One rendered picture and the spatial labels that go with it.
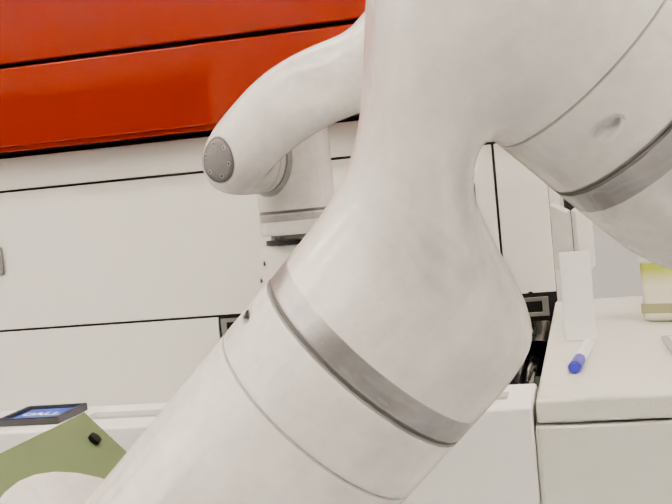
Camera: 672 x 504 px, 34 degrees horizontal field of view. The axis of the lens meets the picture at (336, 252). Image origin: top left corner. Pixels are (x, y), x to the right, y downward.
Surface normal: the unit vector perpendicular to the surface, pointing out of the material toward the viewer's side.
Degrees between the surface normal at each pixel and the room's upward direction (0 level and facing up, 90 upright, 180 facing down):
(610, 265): 90
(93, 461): 46
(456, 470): 90
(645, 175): 125
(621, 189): 130
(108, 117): 90
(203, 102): 90
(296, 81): 67
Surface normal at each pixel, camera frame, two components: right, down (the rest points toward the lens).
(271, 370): -0.54, -0.24
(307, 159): 0.68, 0.00
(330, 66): -0.01, -0.34
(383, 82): -0.94, 0.12
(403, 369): 0.04, 0.28
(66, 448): 0.63, -0.75
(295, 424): -0.21, 0.08
